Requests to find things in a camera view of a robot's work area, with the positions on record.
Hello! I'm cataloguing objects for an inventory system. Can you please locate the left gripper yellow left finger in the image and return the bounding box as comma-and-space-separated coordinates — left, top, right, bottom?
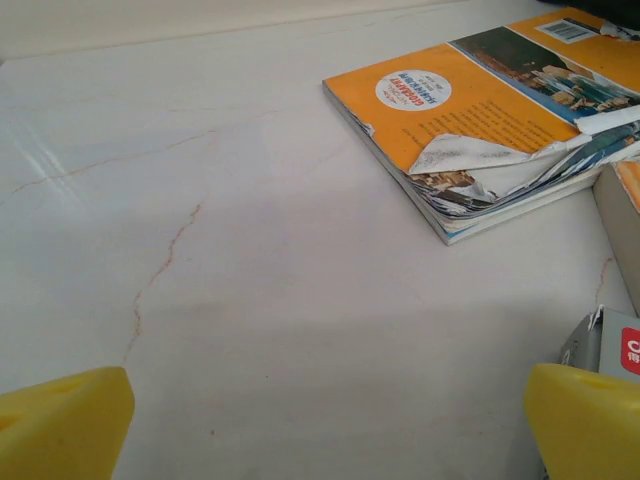
0, 366, 135, 480

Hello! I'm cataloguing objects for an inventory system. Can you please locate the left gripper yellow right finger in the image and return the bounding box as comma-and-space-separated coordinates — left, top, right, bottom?
523, 363, 640, 480

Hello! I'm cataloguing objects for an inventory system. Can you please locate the grey marker pen box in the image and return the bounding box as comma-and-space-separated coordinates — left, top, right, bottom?
559, 304, 640, 387

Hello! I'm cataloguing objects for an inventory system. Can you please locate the orange brown paperback book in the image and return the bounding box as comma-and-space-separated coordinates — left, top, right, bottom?
593, 160, 640, 316

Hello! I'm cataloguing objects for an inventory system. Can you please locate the orange torn travel book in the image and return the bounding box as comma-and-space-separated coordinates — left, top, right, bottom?
322, 7, 640, 246

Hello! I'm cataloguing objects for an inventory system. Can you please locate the black backpack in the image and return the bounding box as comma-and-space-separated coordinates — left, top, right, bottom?
537, 0, 640, 29

